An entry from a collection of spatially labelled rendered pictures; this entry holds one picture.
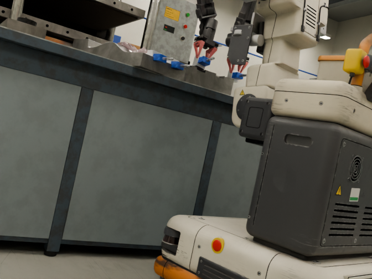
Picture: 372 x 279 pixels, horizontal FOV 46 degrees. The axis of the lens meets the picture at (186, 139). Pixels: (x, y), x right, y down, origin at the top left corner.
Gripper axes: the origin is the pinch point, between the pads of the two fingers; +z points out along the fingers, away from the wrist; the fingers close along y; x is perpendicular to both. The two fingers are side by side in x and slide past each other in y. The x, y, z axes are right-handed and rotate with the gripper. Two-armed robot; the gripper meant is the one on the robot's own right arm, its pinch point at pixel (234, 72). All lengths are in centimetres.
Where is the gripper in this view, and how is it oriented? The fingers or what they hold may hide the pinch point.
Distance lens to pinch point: 231.1
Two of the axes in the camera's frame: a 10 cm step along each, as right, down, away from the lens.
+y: -8.3, -1.8, -5.2
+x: 5.1, 1.0, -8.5
